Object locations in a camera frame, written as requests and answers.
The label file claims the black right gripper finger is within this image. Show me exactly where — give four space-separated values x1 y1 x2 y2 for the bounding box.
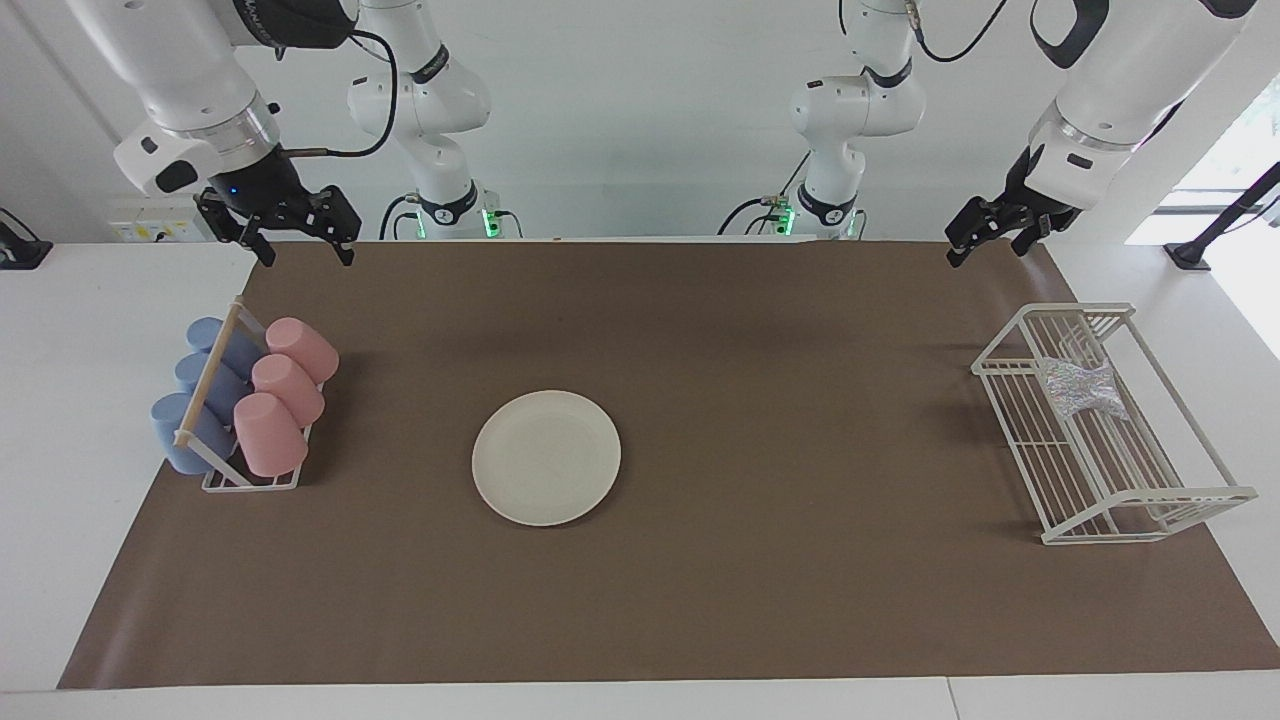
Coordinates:
197 190 277 267
312 184 361 265

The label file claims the silver crinkled foil pouch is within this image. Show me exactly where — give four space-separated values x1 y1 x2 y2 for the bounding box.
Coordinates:
1040 358 1131 421

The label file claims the cream round plate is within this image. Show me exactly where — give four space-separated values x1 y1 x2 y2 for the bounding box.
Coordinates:
471 389 623 528

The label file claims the blue plastic cup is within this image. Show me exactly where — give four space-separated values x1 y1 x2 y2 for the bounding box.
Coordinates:
175 352 251 421
150 392 241 476
186 317 266 381

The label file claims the pink plastic cup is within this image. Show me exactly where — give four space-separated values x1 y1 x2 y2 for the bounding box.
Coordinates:
265 317 341 386
233 392 309 478
250 354 327 426

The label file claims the white cup rack wooden rod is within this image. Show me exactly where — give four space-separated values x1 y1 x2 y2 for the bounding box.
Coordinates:
172 295 326 493

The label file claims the black table clamp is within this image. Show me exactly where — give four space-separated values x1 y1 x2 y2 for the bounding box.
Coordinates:
0 207 53 271

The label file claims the brown table mat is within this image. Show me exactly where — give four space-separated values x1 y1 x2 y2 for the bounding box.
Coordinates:
57 240 1280 691

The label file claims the black base cable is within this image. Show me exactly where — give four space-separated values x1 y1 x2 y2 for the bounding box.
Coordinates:
378 193 421 241
717 197 776 237

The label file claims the white wall socket box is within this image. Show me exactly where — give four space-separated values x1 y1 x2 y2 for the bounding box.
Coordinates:
108 195 206 244

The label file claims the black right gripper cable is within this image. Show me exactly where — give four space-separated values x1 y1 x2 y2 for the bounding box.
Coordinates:
280 28 401 161

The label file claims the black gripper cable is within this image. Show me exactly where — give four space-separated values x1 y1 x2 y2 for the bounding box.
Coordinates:
905 0 1013 64
280 28 401 161

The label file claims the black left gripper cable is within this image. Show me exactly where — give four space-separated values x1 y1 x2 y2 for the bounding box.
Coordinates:
905 0 1013 64

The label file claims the white wire dish rack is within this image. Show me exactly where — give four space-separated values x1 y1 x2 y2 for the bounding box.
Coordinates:
970 303 1259 546

